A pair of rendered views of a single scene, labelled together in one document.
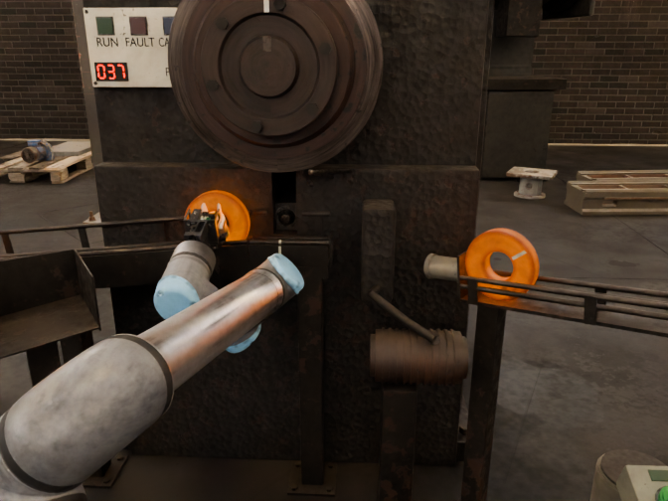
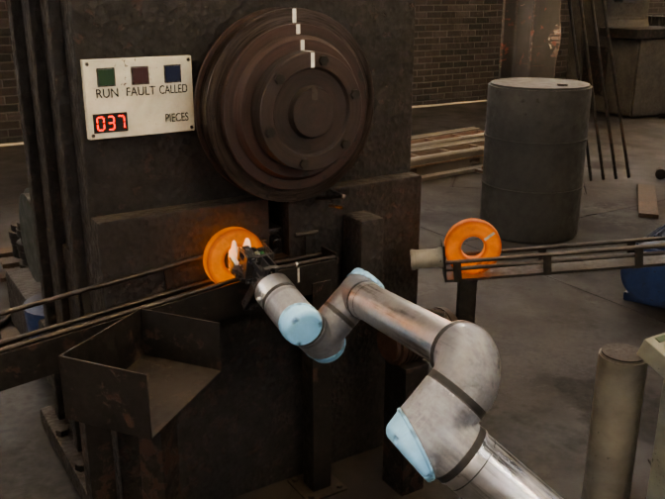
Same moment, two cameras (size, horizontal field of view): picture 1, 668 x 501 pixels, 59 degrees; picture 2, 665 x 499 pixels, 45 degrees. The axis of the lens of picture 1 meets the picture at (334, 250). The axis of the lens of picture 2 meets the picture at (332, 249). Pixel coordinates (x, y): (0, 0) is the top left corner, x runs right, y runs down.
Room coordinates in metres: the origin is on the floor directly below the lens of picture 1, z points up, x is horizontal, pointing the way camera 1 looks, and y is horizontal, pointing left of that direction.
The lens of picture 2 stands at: (-0.32, 1.18, 1.40)
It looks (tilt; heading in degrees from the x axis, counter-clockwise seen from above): 18 degrees down; 325
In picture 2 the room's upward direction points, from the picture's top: straight up
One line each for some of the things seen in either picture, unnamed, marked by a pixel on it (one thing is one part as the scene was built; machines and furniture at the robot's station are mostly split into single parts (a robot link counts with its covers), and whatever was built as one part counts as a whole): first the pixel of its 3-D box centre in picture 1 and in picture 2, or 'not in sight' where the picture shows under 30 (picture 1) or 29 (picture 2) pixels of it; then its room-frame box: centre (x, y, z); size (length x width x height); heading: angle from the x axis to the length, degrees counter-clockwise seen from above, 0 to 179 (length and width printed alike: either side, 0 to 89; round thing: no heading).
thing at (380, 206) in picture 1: (377, 250); (362, 255); (1.38, -0.11, 0.68); 0.11 x 0.08 x 0.24; 177
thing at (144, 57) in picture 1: (142, 48); (140, 96); (1.50, 0.46, 1.15); 0.26 x 0.02 x 0.18; 87
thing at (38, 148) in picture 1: (43, 149); not in sight; (5.41, 2.66, 0.25); 0.40 x 0.24 x 0.22; 177
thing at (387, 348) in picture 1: (413, 429); (416, 400); (1.23, -0.19, 0.27); 0.22 x 0.13 x 0.53; 87
